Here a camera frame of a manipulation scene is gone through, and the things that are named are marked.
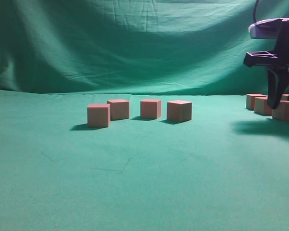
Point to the pink wooden cube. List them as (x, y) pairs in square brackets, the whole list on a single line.
[(261, 107), (98, 115), (179, 110), (119, 109), (284, 97), (250, 100), (150, 108), (282, 111)]

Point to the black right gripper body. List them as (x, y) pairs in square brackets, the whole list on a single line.
[(277, 57)]

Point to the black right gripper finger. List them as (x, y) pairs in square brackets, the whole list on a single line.
[(278, 81)]

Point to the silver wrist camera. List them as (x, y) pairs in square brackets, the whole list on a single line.
[(267, 29)]

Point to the green cloth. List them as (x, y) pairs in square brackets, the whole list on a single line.
[(226, 169)]

